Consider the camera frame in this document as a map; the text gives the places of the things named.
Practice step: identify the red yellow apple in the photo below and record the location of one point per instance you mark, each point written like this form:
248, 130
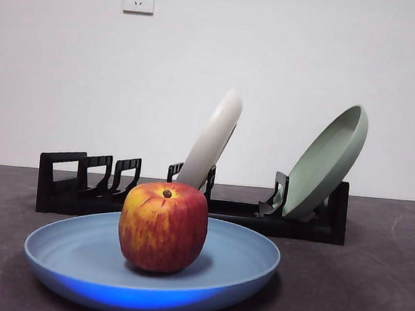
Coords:
164, 228

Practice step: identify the blue plate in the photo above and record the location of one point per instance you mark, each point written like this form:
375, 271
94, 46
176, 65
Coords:
75, 253

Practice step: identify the white plate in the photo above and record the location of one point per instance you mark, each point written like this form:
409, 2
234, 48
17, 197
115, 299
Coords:
212, 145

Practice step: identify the black plate rack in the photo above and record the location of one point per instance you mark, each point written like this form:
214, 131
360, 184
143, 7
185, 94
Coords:
295, 230

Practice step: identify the green plate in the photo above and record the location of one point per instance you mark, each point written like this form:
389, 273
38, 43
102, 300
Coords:
322, 173

